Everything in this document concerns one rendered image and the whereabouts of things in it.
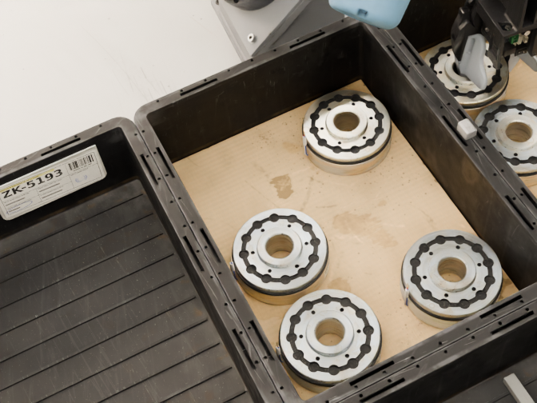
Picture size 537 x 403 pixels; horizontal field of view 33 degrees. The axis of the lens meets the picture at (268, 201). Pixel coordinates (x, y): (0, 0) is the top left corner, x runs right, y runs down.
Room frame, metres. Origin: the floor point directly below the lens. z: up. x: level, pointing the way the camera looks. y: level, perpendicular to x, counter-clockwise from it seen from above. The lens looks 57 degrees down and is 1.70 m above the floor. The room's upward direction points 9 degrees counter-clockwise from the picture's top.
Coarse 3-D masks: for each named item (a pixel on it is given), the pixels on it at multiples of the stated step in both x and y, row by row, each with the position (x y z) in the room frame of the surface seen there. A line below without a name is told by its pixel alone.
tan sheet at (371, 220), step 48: (240, 144) 0.65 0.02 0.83; (288, 144) 0.64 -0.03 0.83; (192, 192) 0.59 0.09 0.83; (240, 192) 0.58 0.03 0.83; (288, 192) 0.57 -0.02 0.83; (336, 192) 0.56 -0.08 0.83; (384, 192) 0.55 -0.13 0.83; (432, 192) 0.54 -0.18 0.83; (336, 240) 0.50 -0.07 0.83; (384, 240) 0.49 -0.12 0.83; (336, 288) 0.44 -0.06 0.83; (384, 288) 0.43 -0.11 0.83; (336, 336) 0.39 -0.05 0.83; (384, 336) 0.38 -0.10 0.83
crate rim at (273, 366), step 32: (320, 32) 0.72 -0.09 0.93; (384, 32) 0.70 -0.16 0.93; (256, 64) 0.68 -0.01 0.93; (192, 96) 0.65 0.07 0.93; (448, 128) 0.56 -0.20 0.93; (160, 160) 0.57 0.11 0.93; (480, 160) 0.51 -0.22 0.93; (512, 192) 0.47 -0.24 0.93; (192, 224) 0.49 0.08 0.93; (224, 288) 0.41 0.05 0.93; (256, 320) 0.37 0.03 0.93; (480, 320) 0.34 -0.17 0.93; (416, 352) 0.32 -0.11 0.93; (288, 384) 0.31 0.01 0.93
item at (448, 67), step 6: (450, 60) 0.70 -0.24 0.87; (444, 66) 0.69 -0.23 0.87; (450, 66) 0.69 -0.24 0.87; (444, 72) 0.69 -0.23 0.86; (450, 72) 0.68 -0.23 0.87; (450, 78) 0.67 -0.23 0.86; (456, 78) 0.67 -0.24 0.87; (462, 78) 0.67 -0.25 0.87; (468, 78) 0.67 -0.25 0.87; (462, 84) 0.66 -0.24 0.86; (468, 84) 0.66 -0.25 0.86
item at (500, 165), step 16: (400, 32) 0.70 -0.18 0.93; (400, 48) 0.67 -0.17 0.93; (416, 64) 0.65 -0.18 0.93; (432, 80) 0.62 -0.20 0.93; (448, 96) 0.60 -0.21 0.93; (464, 112) 0.57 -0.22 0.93; (480, 144) 0.53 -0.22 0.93; (496, 160) 0.51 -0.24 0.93; (512, 176) 0.49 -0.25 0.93; (528, 192) 0.46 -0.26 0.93; (528, 208) 0.45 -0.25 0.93
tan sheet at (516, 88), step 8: (424, 56) 0.74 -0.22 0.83; (520, 64) 0.71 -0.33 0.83; (512, 72) 0.70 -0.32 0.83; (520, 72) 0.70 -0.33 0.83; (528, 72) 0.69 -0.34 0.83; (536, 72) 0.69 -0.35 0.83; (512, 80) 0.68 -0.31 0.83; (520, 80) 0.68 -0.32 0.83; (528, 80) 0.68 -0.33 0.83; (536, 80) 0.68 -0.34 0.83; (512, 88) 0.67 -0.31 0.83; (520, 88) 0.67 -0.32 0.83; (528, 88) 0.67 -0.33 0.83; (536, 88) 0.67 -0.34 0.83; (512, 96) 0.66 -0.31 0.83; (520, 96) 0.66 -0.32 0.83; (528, 96) 0.66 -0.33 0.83; (536, 96) 0.66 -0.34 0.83; (536, 192) 0.52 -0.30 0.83
